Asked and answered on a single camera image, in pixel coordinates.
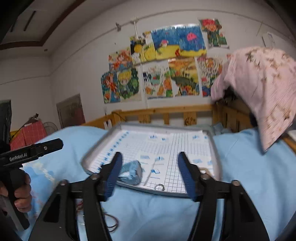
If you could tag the blond boy drawing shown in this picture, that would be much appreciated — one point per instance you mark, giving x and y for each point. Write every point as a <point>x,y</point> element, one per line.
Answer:
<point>128,83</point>

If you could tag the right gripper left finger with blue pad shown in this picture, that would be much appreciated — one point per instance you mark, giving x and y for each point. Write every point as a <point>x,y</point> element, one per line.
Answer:
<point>96,189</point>

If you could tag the red-haired character drawing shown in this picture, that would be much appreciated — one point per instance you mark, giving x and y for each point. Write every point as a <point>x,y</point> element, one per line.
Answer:
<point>215,35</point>

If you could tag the blue watch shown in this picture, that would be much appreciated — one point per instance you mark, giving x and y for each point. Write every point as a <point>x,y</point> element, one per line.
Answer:
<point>131,173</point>

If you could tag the left hand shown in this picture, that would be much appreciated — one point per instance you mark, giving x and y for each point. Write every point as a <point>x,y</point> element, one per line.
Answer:
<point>23,194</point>

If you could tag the dinosaur landscape drawing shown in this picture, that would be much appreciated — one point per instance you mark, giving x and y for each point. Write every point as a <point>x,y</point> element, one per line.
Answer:
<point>184,77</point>

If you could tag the wire fan guard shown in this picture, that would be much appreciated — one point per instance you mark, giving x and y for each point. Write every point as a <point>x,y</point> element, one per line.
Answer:
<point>50,127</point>

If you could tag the brown wall cabinet door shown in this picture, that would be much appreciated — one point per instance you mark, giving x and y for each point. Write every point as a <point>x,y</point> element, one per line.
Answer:
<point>70,112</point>

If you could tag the pink floral cloth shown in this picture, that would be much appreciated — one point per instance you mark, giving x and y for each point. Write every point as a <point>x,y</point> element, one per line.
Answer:
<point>264,78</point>

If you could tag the red checked cloth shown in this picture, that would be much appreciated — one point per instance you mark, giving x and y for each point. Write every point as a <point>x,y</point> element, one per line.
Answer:
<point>28,135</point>

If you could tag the grey shallow box tray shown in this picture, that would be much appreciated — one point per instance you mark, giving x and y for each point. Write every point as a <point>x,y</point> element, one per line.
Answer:
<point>162,129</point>

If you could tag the grid paper sheet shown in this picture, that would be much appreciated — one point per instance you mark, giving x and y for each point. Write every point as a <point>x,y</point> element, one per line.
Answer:
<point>158,155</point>

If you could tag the light blue cartoon bedsheet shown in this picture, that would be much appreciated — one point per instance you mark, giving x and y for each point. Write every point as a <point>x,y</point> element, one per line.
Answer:
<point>268,178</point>

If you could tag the white fruit drawing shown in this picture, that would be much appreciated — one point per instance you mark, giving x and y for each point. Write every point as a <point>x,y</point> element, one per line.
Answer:
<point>157,81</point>

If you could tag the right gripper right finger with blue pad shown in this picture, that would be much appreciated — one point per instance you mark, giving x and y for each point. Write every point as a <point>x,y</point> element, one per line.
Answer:
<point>200,188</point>

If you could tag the mermaid girl drawing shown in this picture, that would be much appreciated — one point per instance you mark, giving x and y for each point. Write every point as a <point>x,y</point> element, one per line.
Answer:
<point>120,60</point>

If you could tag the black yellow moon drawing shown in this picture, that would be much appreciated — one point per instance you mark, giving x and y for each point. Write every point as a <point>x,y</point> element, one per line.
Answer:
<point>142,48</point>

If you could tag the orange girl drawing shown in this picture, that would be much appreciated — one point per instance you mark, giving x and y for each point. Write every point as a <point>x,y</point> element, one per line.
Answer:
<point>110,87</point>

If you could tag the blue sea jellyfish drawing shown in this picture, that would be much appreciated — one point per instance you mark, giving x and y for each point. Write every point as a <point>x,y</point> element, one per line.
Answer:
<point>178,41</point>

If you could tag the crowded red doodle drawing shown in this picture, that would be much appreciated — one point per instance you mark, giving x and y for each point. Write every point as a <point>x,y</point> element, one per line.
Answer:
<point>209,68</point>

